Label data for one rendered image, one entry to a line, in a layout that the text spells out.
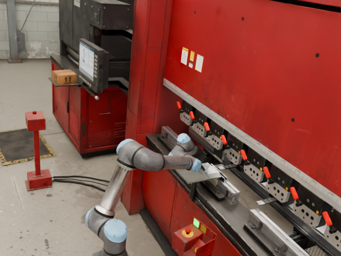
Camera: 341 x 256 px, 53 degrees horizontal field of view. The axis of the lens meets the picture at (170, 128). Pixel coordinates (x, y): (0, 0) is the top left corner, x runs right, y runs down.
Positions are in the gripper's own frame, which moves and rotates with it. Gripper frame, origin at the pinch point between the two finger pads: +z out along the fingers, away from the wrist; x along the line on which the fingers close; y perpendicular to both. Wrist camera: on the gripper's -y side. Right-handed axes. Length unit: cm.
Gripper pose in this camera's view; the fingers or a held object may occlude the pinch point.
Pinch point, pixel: (203, 170)
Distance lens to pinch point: 237.8
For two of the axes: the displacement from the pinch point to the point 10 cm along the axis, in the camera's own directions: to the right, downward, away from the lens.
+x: -4.4, -4.2, 7.9
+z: 4.9, 6.3, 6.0
